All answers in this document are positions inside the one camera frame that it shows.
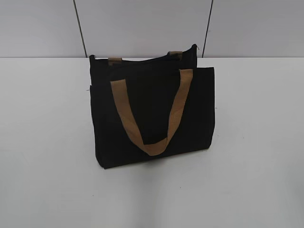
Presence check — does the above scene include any black tote bag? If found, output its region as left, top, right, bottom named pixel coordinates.
left=89, top=45, right=215, bottom=169

